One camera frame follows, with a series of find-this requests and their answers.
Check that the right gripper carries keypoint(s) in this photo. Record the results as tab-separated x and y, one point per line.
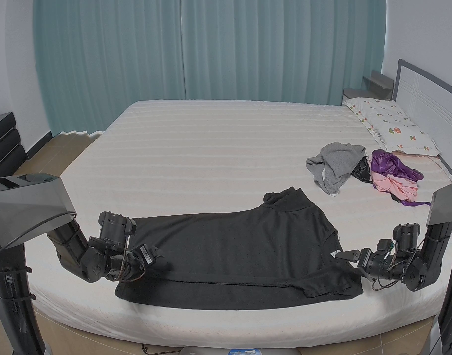
367	260

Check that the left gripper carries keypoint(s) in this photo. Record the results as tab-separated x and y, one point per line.
147	257

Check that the black T-shirt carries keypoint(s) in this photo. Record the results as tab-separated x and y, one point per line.
240	242

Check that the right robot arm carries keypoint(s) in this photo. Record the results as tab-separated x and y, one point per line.
442	205

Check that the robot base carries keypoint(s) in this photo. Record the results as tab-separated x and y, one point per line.
240	351

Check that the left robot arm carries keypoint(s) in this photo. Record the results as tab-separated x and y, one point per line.
30	205

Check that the bed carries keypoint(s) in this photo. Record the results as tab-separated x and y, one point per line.
211	150

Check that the pink garment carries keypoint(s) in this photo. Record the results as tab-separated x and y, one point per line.
392	187

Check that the black garment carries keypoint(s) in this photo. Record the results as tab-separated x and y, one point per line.
361	170

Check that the purple garment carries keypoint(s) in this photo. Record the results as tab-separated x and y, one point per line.
392	165

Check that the grey garment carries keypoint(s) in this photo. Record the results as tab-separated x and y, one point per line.
337	161

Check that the white printed pillow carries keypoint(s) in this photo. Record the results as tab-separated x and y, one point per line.
392	126

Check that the grey bedside table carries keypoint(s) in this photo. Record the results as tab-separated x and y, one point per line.
377	83

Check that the black chest of drawers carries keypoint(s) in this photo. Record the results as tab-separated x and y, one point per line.
5	142

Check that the blue-green curtain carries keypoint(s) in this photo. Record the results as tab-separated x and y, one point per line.
281	39
107	50

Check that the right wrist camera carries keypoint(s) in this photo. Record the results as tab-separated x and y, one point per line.
385	246

